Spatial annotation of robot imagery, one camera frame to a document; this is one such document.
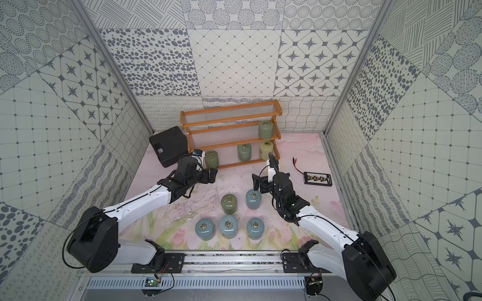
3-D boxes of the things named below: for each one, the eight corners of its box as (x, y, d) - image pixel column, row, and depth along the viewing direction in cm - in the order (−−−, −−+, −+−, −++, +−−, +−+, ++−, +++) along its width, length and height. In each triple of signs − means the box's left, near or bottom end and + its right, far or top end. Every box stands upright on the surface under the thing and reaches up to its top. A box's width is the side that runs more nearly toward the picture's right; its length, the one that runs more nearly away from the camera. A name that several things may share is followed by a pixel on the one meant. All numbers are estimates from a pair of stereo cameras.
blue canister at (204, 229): (198, 240, 82) (193, 234, 74) (201, 224, 86) (196, 217, 79) (213, 240, 82) (210, 234, 74) (215, 224, 86) (212, 217, 79)
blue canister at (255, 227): (246, 239, 82) (246, 234, 75) (247, 223, 86) (246, 217, 80) (263, 239, 82) (265, 234, 75) (262, 224, 86) (264, 217, 80)
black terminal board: (304, 183, 100) (305, 181, 98) (303, 174, 104) (304, 171, 102) (331, 186, 99) (332, 184, 97) (329, 176, 103) (330, 174, 101)
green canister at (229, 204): (222, 214, 89) (220, 206, 82) (223, 202, 93) (221, 194, 86) (237, 214, 89) (236, 206, 82) (237, 202, 93) (236, 194, 86)
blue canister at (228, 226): (221, 239, 82) (218, 233, 75) (222, 221, 87) (220, 214, 80) (237, 239, 82) (236, 233, 75) (238, 221, 87) (237, 214, 80)
